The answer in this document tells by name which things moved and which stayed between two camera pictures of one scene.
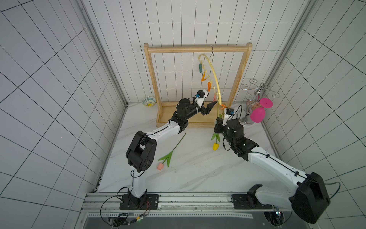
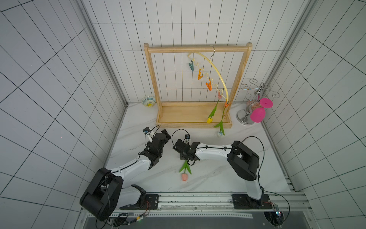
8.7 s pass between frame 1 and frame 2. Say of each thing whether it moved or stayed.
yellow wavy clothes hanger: moved
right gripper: moved
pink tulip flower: moved
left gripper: moved
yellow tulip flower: moved
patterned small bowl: stayed
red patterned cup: stayed
